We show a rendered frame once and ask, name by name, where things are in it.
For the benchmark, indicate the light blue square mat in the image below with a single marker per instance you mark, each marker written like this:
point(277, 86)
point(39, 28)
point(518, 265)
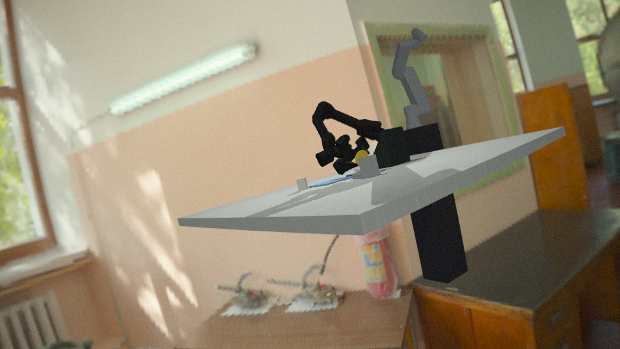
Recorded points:
point(331, 181)

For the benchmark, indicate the yellow plate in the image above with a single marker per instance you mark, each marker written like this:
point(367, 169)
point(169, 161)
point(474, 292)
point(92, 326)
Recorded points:
point(360, 154)

